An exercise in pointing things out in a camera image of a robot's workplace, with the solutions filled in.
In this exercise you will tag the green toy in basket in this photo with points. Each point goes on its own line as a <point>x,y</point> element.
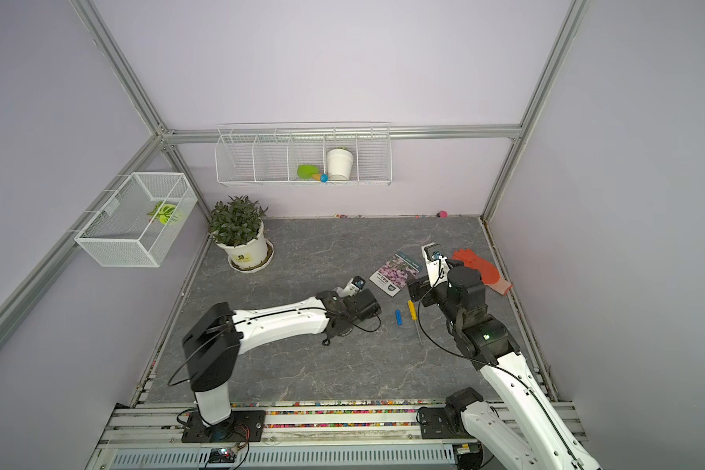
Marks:
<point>165,213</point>

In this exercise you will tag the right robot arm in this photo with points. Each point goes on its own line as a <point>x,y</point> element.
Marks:
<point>543,440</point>

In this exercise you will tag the potted green plant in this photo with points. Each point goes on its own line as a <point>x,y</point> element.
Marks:
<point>237,227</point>

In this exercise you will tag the white wire basket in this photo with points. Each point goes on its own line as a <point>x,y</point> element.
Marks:
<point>121,235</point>

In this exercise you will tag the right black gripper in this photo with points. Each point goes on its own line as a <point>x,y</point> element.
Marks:
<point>426,291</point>

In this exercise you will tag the green toy shovel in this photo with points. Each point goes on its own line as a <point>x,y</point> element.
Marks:
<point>309,172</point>

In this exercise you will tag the flower seed packet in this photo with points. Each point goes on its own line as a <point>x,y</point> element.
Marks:
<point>393,275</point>

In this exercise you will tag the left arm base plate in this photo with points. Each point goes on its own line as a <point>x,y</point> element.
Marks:
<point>241,426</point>

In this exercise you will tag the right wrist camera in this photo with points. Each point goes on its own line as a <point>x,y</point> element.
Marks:
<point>435,261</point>

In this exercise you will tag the white empty pot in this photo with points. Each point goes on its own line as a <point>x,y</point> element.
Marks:
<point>339,164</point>

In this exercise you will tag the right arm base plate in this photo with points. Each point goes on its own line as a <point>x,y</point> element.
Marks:
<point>440,423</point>

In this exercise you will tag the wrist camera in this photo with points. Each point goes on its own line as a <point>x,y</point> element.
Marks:
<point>353,287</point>
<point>435,261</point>

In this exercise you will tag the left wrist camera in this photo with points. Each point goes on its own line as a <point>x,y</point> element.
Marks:
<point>353,287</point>

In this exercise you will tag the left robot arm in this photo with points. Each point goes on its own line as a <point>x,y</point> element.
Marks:
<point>212,346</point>

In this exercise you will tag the yellow handled screwdriver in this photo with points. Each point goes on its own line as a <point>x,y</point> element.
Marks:
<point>414,318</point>

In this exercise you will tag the white wire wall shelf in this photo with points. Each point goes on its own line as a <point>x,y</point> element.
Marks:
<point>270,153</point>

